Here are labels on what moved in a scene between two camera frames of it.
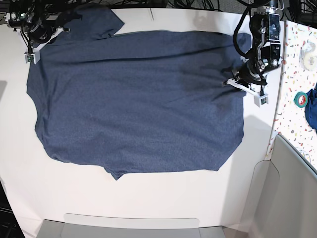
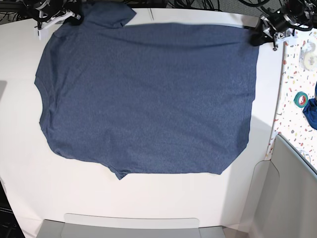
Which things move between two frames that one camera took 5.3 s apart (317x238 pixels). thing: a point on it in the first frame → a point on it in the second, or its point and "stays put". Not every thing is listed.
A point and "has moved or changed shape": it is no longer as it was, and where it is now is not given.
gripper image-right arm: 247,78 → 275,26
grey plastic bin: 284,202 stays put
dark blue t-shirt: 119,101 has moved or changed shape
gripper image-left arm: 41,30 → 54,12
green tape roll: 300,99 stays put
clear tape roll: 308,58 stays put
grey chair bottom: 79,225 stays put
